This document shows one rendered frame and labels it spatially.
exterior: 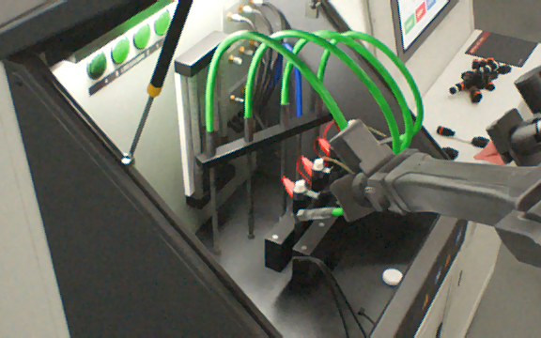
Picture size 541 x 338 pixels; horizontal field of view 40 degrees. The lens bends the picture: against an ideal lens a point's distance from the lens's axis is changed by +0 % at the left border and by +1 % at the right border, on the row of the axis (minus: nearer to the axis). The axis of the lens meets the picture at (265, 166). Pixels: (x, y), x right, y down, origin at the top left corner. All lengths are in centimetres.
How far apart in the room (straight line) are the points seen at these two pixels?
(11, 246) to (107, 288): 23
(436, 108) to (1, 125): 108
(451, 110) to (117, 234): 99
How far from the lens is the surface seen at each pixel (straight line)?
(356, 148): 102
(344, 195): 113
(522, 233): 64
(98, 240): 124
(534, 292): 287
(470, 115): 188
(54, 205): 126
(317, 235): 147
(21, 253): 144
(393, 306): 140
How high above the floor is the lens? 197
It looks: 37 degrees down
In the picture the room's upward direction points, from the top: straight up
